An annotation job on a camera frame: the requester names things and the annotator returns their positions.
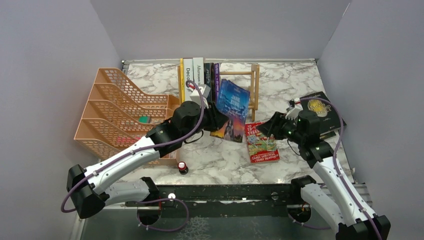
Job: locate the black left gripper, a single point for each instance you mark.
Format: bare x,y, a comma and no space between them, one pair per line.
217,120

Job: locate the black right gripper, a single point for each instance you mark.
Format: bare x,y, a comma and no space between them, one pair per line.
274,124

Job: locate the blue Jane Eyre book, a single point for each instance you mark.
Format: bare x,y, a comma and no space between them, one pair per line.
233,102

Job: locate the purple 52-Storey Treehouse book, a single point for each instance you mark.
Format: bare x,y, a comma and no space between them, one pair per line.
216,81

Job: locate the floral Little Women book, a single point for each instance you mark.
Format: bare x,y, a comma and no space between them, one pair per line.
208,73

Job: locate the white Furniture Decorate book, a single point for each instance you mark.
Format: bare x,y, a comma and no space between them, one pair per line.
188,75

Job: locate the Afternoon tea coffee cover book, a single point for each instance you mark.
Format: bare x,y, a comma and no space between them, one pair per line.
198,70

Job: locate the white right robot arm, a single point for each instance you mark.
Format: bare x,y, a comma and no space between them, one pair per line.
345,211

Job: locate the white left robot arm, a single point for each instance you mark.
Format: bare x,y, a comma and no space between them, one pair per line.
92,188

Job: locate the red 13-Storey Treehouse book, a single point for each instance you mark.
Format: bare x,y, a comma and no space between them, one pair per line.
261,149

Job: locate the wooden book rack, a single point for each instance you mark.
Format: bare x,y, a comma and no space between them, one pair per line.
253,88

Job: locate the red capped small bottle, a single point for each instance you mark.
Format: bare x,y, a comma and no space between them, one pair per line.
182,168

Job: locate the thin yellow book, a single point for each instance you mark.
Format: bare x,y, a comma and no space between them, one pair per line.
181,80

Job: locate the green eraser in organizer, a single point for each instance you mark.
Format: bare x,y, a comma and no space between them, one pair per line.
144,119

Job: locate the pink highlighter in organizer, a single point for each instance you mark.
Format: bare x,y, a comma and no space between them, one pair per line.
125,142

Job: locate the orange plastic file organizer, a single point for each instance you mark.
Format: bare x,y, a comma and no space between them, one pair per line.
112,110

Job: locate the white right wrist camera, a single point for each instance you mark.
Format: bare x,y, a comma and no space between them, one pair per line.
294,108

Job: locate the black metal base rail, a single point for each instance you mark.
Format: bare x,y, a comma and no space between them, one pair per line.
231,200

